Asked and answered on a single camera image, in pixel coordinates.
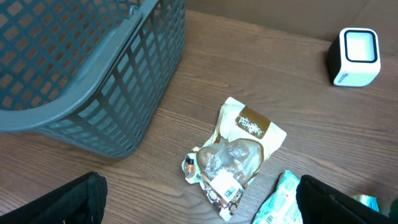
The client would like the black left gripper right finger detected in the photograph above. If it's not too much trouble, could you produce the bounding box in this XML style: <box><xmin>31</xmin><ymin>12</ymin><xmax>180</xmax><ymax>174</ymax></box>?
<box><xmin>296</xmin><ymin>175</ymin><xmax>397</xmax><ymax>224</ymax></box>

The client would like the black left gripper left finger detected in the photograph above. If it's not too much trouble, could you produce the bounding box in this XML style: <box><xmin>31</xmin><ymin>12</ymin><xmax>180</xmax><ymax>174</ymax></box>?
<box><xmin>1</xmin><ymin>172</ymin><xmax>108</xmax><ymax>224</ymax></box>

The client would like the white green snack package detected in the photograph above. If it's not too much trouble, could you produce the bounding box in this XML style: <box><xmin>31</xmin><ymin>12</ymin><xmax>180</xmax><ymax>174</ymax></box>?
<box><xmin>253</xmin><ymin>170</ymin><xmax>303</xmax><ymax>224</ymax></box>

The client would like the teal tissue pack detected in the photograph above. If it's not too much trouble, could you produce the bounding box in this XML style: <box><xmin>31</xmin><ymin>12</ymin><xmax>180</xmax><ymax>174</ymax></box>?
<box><xmin>352</xmin><ymin>194</ymin><xmax>379</xmax><ymax>212</ymax></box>

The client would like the brown labelled food package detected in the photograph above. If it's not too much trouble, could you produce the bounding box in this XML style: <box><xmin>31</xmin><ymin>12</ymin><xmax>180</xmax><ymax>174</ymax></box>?
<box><xmin>181</xmin><ymin>97</ymin><xmax>287</xmax><ymax>222</ymax></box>

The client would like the white barcode scanner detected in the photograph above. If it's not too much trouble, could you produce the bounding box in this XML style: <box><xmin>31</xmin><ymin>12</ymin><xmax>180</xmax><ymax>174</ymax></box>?
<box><xmin>327</xmin><ymin>27</ymin><xmax>381</xmax><ymax>87</ymax></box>

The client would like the grey plastic mesh basket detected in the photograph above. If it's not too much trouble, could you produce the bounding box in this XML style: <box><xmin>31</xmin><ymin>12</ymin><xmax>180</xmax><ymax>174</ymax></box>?
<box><xmin>1</xmin><ymin>0</ymin><xmax>187</xmax><ymax>157</ymax></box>

